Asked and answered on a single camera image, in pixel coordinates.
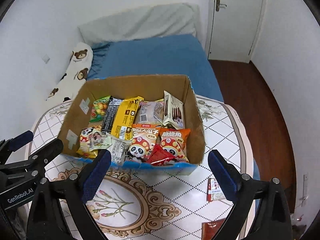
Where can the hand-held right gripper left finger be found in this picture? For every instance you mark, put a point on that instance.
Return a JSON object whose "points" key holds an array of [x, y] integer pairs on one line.
{"points": [[97, 172]]}

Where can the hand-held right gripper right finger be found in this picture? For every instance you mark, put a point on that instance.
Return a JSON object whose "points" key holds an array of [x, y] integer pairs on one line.
{"points": [[222, 172]]}

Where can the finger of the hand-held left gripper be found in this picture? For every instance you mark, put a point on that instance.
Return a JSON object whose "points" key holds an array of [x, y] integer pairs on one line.
{"points": [[47, 152], [21, 140]]}

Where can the green candy packet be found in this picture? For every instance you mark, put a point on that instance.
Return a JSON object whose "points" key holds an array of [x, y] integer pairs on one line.
{"points": [[100, 108]]}

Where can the white chocolate cookie packet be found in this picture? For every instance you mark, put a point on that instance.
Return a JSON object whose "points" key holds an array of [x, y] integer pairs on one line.
{"points": [[173, 110]]}

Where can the blue green cardboard box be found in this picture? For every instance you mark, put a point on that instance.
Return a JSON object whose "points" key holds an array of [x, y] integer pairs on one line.
{"points": [[130, 85]]}

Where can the red white snack packet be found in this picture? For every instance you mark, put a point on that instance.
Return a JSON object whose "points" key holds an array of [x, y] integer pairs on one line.
{"points": [[213, 187]]}

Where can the white grey snack packet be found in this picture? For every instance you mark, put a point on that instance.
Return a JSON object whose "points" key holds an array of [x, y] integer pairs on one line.
{"points": [[117, 152]]}

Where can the yellow panda snack bag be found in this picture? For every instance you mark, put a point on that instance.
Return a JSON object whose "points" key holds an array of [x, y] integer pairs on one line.
{"points": [[90, 140]]}

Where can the cream orange panda snack bag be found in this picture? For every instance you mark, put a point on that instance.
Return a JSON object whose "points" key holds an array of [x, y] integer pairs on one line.
{"points": [[140, 145]]}

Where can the white patterned tablecloth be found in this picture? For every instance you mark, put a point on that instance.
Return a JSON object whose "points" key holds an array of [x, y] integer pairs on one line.
{"points": [[175, 192]]}

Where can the brown snack packet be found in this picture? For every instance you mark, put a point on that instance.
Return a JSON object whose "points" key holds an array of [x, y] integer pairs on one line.
{"points": [[212, 230]]}

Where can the yellow black snack packet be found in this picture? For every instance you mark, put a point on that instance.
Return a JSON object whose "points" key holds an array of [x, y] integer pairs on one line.
{"points": [[125, 120]]}

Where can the red triangular snack packet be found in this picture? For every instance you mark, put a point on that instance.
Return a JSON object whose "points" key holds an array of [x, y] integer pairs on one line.
{"points": [[160, 156]]}

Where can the clear wrapped pastry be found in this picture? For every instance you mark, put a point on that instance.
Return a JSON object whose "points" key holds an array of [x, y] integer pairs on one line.
{"points": [[150, 112]]}

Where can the white bear print pillow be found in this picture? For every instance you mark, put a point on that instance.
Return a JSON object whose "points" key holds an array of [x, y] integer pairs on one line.
{"points": [[77, 65]]}

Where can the blue bed mattress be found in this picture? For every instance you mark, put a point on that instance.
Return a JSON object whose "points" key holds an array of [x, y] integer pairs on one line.
{"points": [[155, 55]]}

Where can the white door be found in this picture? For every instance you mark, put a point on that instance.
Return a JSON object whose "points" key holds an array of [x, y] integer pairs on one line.
{"points": [[237, 25]]}

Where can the grey pillow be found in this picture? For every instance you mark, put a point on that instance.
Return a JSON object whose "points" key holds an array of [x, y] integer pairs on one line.
{"points": [[140, 22]]}

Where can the white wall socket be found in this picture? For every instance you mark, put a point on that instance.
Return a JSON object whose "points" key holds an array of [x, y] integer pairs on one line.
{"points": [[305, 185]]}

